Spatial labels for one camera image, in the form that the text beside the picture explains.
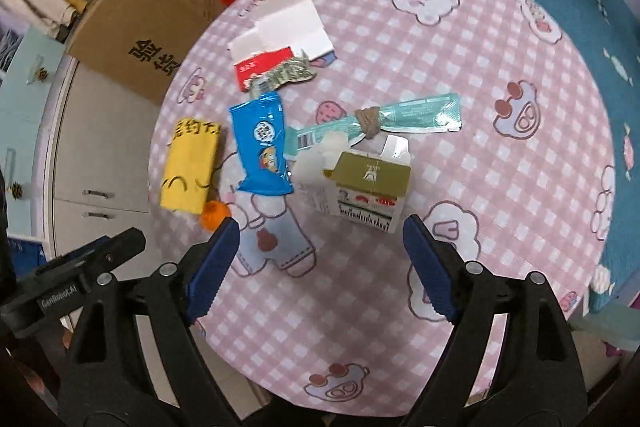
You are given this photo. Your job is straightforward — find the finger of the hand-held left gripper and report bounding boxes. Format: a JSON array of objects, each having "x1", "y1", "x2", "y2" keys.
[{"x1": 31, "y1": 228, "x2": 147, "y2": 294}]

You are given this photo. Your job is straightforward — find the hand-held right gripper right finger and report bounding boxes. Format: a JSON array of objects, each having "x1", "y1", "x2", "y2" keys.
[{"x1": 400, "y1": 214, "x2": 588, "y2": 427}]

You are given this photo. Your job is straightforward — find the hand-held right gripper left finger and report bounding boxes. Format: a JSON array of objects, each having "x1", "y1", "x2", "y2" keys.
[{"x1": 57, "y1": 217, "x2": 251, "y2": 427}]

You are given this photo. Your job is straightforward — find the small orange peel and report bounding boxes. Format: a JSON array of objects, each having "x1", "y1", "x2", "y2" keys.
[{"x1": 200, "y1": 201, "x2": 233, "y2": 232}]

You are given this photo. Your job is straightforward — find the olive and white drink carton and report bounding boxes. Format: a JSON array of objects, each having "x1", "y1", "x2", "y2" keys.
[{"x1": 295, "y1": 134, "x2": 413, "y2": 235}]

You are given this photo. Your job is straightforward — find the yellow snack packet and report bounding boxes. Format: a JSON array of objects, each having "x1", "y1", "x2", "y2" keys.
[{"x1": 160, "y1": 118, "x2": 223, "y2": 214}]

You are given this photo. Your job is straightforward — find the blue snack packet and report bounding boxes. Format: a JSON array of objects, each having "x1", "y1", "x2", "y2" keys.
[{"x1": 228, "y1": 92, "x2": 296, "y2": 196}]

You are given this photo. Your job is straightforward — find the white tissue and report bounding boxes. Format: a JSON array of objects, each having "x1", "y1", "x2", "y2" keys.
[{"x1": 292, "y1": 133, "x2": 351, "y2": 182}]

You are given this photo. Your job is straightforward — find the long teal knotted wrapper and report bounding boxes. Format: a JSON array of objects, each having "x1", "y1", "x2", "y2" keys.
[{"x1": 282, "y1": 93, "x2": 463, "y2": 162}]

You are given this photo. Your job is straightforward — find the green wrapper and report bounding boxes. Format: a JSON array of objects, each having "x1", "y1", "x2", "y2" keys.
[{"x1": 247, "y1": 49, "x2": 317, "y2": 95}]

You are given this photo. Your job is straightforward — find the white and red paper box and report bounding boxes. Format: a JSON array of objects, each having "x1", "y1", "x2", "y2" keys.
[{"x1": 227, "y1": 0, "x2": 336, "y2": 94}]

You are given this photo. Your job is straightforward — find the blue shopping bag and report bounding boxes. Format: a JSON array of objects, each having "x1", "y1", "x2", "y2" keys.
[{"x1": 7, "y1": 237, "x2": 53, "y2": 270}]

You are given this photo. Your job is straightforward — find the round table, pink checked cloth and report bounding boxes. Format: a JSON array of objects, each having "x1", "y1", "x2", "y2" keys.
[{"x1": 147, "y1": 0, "x2": 617, "y2": 408}]

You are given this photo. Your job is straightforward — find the white low cabinet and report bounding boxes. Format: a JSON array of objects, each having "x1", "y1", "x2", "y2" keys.
[{"x1": 45, "y1": 54, "x2": 261, "y2": 408}]

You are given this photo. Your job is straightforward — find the white shelf unit teal drawers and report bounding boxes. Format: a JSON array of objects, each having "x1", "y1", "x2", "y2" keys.
[{"x1": 0, "y1": 27, "x2": 68, "y2": 240}]

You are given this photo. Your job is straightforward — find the large printed cardboard box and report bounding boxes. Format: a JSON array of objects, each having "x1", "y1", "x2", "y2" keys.
[{"x1": 65, "y1": 0, "x2": 227, "y2": 106}]

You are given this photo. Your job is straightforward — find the tan hanging garment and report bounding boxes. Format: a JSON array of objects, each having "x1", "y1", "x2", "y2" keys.
[{"x1": 50, "y1": 0, "x2": 93, "y2": 15}]

